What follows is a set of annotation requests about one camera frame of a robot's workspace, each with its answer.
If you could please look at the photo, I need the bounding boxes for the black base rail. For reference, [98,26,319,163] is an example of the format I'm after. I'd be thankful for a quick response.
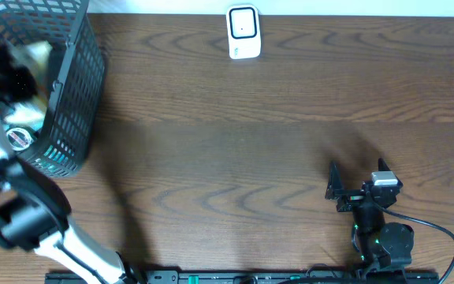
[44,269,440,284]

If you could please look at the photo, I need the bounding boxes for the grey plastic mesh basket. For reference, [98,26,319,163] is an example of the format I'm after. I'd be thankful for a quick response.
[0,0,106,178]

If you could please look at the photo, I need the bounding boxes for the white snack bag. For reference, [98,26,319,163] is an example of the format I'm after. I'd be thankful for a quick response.
[3,41,52,125]

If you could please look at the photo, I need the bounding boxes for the white barcode scanner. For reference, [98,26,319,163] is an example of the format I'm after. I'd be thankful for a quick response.
[225,5,262,60]

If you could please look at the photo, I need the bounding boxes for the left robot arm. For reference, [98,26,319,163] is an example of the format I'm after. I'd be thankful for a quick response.
[0,46,143,283]

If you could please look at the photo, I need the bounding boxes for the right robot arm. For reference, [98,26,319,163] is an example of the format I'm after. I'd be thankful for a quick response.
[325,159,414,280]

